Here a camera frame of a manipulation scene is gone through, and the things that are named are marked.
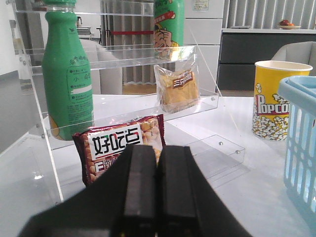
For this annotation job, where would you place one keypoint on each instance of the green cartoon snack can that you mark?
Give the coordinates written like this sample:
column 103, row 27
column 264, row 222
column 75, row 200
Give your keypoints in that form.
column 169, row 18

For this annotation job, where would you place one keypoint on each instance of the packaged bread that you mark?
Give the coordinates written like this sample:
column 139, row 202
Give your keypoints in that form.
column 177, row 90

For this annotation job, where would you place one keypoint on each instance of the green drink bottle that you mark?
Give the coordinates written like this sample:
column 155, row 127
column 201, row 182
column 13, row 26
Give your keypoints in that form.
column 66, row 73

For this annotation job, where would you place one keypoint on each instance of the maroon snack bag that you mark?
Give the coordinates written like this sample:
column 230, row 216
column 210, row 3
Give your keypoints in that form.
column 100, row 147

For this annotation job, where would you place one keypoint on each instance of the plate of fruit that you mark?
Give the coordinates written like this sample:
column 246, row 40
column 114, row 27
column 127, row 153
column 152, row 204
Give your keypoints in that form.
column 287, row 25

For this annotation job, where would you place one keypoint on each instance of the clear acrylic display shelf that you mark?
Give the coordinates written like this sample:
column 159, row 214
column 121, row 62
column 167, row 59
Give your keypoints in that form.
column 36, row 167

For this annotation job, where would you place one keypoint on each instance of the light blue plastic basket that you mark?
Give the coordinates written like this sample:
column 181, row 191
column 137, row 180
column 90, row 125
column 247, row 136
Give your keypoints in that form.
column 300, row 161

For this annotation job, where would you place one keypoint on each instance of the white cabinet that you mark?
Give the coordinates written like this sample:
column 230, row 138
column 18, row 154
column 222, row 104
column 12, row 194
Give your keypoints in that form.
column 203, row 28

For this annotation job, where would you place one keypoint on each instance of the grey armchair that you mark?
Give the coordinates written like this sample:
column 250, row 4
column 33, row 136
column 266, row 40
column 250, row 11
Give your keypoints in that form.
column 300, row 52

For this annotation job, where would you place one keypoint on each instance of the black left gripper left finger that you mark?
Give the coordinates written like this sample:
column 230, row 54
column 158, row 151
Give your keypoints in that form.
column 120, row 203

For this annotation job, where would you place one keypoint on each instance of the dark counter cabinet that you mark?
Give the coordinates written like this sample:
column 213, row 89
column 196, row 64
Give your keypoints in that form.
column 241, row 48

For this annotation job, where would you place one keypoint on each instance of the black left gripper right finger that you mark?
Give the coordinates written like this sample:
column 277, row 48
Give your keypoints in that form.
column 187, row 204

